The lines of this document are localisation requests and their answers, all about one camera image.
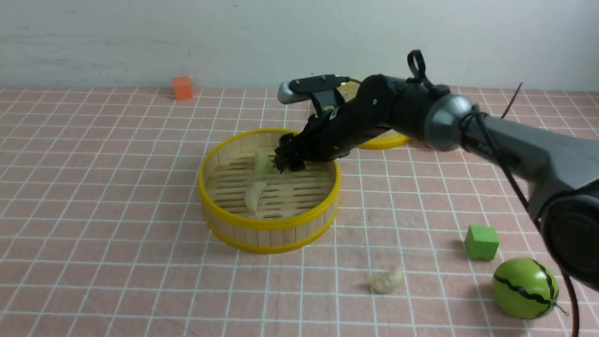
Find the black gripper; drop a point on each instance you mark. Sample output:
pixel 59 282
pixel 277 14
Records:
pixel 326 138

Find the pale dumpling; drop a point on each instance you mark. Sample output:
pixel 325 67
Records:
pixel 262 165
pixel 387 282
pixel 253 194

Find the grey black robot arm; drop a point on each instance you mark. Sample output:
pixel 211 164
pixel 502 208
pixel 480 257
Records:
pixel 561 171

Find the bamboo steamer tray yellow rims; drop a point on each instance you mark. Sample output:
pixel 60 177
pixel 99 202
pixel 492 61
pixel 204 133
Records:
pixel 294 210

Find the orange foam cube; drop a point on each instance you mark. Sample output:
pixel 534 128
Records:
pixel 182 88

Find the pink grid tablecloth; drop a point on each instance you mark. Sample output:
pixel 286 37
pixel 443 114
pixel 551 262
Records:
pixel 102 233

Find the green foam cube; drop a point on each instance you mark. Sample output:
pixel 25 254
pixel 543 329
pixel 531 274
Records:
pixel 481 243

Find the green toy watermelon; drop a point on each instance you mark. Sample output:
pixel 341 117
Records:
pixel 524 288

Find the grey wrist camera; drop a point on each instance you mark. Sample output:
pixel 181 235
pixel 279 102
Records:
pixel 321 90

